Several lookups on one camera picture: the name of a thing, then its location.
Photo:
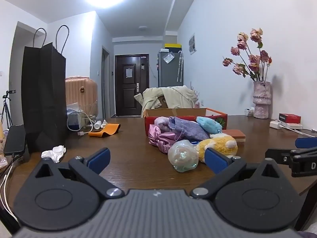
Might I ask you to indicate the white charger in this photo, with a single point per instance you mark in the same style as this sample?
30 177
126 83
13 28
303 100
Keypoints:
276 124

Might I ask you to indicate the white paper notice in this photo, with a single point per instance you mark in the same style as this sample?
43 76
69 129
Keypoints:
129 72

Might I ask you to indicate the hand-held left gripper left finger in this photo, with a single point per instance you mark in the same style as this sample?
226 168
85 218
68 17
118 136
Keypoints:
100 160

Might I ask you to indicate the wall electrical panel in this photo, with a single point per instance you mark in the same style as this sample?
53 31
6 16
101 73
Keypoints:
192 44

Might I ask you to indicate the translucent squishy ball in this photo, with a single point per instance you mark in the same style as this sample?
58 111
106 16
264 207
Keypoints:
183 156

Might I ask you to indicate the dark brown entrance door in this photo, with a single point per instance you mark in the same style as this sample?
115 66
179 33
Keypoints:
131 96

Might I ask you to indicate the small ceiling lamp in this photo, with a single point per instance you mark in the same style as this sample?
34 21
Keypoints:
145 27

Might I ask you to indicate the black smartphone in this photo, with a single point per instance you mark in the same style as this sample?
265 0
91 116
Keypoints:
14 138

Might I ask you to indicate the black tripod with camera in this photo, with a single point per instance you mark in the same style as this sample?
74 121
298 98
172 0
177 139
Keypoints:
11 91

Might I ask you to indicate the white flat box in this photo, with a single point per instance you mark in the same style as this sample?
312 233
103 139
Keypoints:
294 126

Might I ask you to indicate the blue white packet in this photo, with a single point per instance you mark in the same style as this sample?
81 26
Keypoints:
194 142

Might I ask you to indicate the red storage basket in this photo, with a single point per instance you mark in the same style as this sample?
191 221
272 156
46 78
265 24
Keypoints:
149 125

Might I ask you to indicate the pink satin cloth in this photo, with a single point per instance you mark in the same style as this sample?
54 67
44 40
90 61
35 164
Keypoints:
161 138

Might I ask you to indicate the dried pink rose bouquet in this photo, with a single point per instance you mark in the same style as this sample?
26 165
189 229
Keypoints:
253 59

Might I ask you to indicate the clear plastic bag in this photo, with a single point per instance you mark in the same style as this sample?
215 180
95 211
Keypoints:
168 57

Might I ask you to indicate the orange cloth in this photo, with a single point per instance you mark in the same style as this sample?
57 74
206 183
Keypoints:
106 130

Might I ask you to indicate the blue plush toy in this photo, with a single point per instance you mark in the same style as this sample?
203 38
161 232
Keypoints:
208 125

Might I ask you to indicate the red flat box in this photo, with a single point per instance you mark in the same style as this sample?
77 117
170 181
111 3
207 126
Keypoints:
289 117

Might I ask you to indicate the pink textured vase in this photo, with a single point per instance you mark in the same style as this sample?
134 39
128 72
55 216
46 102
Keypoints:
262 99

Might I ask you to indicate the yellow plush toy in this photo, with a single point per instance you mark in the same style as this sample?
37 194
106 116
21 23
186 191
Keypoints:
220 145

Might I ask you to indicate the purple knit pouch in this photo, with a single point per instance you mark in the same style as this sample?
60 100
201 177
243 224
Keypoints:
188 130

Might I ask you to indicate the clear glass jar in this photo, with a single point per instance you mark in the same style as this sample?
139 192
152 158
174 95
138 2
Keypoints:
90 119

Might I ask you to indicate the lavender plush toy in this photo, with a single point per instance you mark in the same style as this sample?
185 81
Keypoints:
161 122

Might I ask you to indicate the grey interior door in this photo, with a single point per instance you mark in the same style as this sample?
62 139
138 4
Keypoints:
106 84

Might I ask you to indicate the pink suitcase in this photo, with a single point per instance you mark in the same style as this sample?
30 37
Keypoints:
81 89

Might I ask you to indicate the yellow box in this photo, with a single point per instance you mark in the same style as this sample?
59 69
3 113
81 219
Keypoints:
173 45

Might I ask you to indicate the small white box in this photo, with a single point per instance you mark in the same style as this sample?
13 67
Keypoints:
249 111

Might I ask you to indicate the white folded umbrella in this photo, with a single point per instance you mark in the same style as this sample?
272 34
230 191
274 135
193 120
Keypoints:
180 67

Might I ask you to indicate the grey refrigerator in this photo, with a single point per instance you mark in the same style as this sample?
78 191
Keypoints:
168 74

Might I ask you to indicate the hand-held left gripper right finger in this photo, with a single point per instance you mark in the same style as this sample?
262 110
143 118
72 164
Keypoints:
215 160

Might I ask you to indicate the black paper bag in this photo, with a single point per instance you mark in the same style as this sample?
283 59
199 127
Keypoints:
42 91

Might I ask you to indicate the crumpled white tissue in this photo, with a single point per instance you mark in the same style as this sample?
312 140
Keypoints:
55 152

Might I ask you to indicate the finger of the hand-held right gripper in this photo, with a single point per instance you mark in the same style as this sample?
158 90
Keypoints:
276 155
307 142

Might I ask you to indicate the beige coat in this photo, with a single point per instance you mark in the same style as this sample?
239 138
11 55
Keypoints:
173 96

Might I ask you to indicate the white and blue box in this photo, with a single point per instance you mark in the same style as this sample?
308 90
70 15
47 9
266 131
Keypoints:
74 121

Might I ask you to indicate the small white bottle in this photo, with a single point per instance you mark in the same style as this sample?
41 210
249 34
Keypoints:
98 124

